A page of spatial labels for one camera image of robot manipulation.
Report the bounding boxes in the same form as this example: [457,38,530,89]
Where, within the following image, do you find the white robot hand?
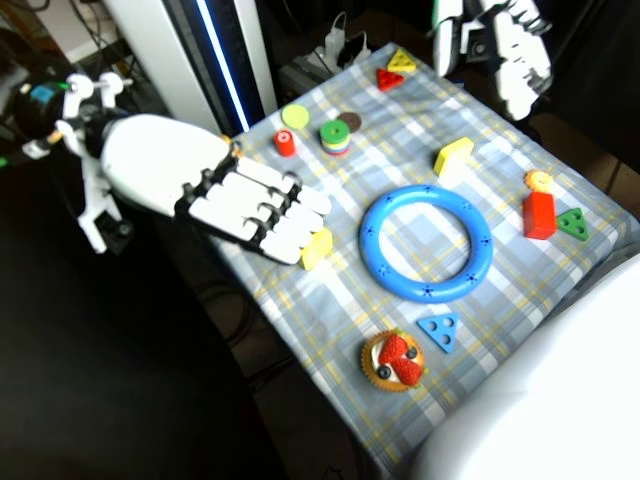
[431,0,554,122]
[98,113,334,267]

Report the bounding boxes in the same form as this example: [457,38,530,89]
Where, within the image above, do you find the yellow triangle block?
[387,48,418,74]

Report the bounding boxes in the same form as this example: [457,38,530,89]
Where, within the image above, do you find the red triangle block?
[375,67,406,93]

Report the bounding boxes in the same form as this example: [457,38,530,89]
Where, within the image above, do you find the red cylinder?
[273,128,297,158]

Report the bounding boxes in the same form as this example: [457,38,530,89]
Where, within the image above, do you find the red rectangular block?
[523,191,558,241]

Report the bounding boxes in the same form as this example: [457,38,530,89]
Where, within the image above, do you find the green triangle block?
[555,207,590,243]

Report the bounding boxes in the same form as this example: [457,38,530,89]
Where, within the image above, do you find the blue triangle block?
[416,313,461,355]

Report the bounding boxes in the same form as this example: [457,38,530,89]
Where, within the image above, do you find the toy strawberry tart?
[360,328,427,394]

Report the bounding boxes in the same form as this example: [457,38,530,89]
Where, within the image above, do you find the white column with blue light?
[102,0,279,137]

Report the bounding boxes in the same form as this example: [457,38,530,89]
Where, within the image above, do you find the yellow-green round disc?
[280,103,311,131]

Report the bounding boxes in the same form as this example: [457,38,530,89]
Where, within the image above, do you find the brown round disc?
[336,111,363,134]

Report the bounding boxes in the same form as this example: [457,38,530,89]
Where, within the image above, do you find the white power adapters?
[277,12,374,96]

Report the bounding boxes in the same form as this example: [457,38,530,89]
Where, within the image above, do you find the coloured discs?
[319,119,351,157]

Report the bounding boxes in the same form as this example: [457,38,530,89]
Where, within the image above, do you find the plaid grey cloth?
[214,42,632,480]

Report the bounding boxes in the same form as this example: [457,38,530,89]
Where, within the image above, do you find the large white rounded shell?
[409,249,640,480]

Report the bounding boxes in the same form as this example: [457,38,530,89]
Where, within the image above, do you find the blue plastic ring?
[357,183,494,305]

